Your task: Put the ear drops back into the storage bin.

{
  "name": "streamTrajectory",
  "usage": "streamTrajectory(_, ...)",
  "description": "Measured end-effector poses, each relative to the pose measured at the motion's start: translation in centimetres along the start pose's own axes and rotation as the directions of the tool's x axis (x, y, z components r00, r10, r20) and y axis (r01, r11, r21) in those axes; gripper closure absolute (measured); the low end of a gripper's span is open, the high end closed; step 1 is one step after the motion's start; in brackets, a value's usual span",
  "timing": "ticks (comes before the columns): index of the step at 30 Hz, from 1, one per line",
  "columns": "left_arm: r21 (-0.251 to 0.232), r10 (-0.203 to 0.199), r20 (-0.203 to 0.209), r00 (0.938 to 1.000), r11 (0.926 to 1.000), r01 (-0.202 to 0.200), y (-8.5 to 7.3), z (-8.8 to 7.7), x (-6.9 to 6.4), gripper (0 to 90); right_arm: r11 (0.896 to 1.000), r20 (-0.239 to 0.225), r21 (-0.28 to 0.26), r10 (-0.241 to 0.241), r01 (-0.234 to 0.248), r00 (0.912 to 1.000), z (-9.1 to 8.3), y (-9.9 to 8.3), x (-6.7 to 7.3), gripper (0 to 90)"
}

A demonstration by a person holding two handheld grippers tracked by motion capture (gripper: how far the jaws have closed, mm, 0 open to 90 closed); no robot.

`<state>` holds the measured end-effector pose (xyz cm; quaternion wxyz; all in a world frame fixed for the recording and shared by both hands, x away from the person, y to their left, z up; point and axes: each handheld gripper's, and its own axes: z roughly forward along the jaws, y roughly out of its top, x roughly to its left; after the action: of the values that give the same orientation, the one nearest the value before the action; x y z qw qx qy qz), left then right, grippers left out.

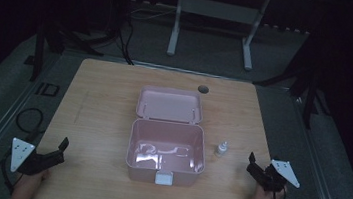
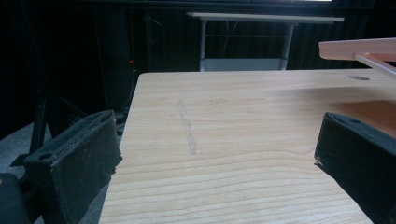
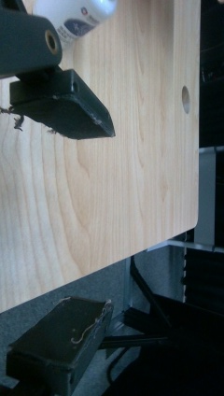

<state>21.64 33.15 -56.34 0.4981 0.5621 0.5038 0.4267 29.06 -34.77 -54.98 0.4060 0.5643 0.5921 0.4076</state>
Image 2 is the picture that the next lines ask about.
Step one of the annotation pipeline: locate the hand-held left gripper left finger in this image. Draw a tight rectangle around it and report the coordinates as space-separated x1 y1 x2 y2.
22 109 123 224

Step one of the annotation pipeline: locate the black metal stand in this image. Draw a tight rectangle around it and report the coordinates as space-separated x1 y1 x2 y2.
8 90 92 168

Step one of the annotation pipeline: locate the white metal-framed table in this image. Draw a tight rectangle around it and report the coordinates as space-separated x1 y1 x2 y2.
186 11 346 73

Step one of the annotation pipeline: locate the pink plastic rack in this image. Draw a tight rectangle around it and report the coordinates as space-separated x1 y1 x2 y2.
318 37 396 80

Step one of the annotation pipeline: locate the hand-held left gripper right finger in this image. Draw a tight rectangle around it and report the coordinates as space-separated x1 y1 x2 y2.
313 111 396 224

